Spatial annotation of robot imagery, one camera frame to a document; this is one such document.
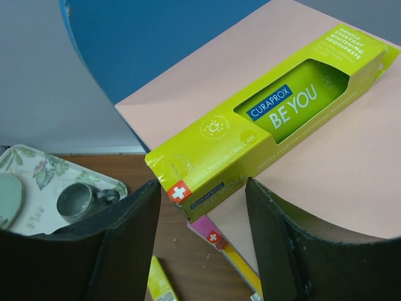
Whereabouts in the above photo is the yellow toothpaste box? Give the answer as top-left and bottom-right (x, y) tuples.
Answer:
(145, 24), (400, 222)
(147, 255), (179, 301)

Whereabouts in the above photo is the blue shelf with coloured boards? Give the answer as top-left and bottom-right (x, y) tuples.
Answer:
(59, 0), (401, 295)

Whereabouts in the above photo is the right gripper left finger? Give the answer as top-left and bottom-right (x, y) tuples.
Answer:
(1, 180), (161, 300)

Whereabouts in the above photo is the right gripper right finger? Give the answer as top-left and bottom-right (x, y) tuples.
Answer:
(245, 178), (400, 300)

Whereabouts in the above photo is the grey ceramic mug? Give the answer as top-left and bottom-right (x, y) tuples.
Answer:
(56, 182), (120, 223)

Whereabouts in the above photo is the mint green ceramic plate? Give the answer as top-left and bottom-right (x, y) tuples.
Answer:
(1, 173), (23, 230)

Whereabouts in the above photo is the pink toothpaste box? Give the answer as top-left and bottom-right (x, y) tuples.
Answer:
(187, 215), (227, 251)

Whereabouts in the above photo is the floral leaf print tray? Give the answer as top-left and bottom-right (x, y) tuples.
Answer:
(1, 145), (128, 236)

